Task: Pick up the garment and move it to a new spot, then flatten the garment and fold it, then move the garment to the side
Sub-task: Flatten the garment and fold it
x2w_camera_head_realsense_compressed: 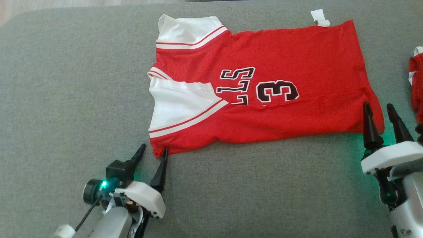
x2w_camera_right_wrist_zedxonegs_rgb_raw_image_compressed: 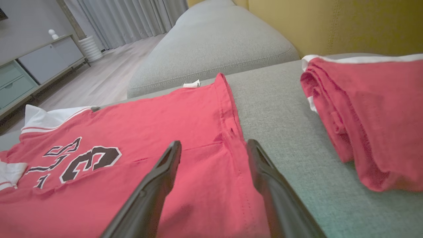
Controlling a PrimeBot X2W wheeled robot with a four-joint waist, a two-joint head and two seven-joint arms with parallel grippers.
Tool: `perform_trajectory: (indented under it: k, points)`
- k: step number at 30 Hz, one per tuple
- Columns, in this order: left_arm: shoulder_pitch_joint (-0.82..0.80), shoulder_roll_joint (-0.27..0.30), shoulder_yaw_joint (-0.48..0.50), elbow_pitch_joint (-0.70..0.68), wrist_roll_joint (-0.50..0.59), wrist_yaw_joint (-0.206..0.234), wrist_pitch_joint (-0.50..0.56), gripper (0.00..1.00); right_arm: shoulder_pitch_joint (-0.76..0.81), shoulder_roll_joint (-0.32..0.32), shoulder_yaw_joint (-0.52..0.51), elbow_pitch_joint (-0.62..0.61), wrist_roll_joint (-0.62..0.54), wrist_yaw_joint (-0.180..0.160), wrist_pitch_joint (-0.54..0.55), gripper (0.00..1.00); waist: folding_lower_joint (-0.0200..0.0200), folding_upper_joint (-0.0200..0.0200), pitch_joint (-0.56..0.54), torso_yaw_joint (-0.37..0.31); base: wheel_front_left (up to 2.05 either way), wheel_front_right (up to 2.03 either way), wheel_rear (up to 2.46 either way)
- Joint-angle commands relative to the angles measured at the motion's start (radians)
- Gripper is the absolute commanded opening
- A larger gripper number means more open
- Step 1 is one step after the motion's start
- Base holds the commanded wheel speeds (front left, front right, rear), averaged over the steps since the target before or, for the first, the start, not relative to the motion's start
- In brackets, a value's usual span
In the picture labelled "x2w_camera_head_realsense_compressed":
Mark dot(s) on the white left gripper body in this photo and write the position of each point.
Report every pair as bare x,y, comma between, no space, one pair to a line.
145,198

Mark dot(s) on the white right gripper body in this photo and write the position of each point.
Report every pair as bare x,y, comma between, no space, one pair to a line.
393,155

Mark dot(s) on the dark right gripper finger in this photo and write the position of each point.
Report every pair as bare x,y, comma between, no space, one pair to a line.
371,132
400,129

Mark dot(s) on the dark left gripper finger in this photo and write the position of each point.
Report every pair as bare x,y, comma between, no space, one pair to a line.
161,175
139,153

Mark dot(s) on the red shorts white waistband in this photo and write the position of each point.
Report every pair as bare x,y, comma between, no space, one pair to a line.
417,86

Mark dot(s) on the red white basketball jersey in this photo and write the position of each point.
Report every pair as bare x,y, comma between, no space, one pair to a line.
290,59

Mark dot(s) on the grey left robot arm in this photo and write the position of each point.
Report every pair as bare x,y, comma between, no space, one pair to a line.
109,224

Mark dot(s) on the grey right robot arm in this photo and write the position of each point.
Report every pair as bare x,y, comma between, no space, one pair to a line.
409,211

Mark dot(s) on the grey fabric sofa seat cushion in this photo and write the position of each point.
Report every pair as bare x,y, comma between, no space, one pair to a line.
66,99

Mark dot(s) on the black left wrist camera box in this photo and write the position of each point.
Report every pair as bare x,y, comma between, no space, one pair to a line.
119,172

